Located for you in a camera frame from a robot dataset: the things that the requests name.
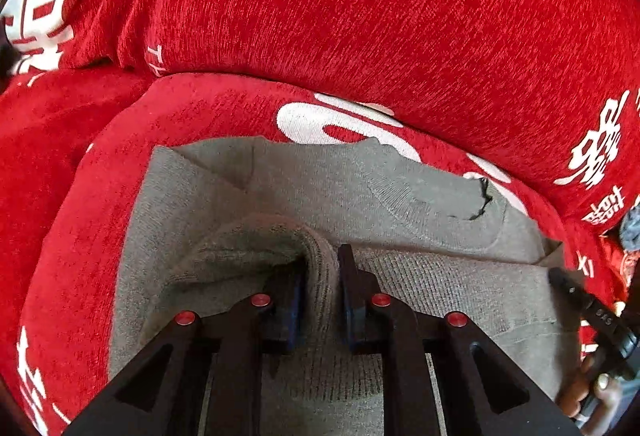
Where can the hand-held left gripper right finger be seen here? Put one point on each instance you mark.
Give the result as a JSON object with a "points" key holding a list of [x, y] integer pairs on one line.
{"points": [[349, 311]]}

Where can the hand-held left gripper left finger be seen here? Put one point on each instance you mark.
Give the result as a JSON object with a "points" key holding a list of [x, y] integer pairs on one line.
{"points": [[296, 311]]}

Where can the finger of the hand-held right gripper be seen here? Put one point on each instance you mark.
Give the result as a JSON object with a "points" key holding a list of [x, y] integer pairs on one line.
{"points": [[570, 286]]}

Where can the grey knit sweater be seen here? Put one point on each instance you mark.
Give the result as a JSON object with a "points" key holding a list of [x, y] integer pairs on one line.
{"points": [[425, 196]]}

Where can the person's right hand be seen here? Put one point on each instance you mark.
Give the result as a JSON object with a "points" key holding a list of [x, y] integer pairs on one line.
{"points": [[580, 396]]}

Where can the red shiny packet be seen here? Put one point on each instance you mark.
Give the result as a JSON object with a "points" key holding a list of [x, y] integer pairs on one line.
{"points": [[624, 266]]}

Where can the blue-grey cloth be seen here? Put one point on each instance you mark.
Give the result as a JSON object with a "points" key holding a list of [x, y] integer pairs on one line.
{"points": [[632, 231]]}

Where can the red printed sofa cover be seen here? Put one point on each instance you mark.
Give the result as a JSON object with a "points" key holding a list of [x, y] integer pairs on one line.
{"points": [[350, 15]]}

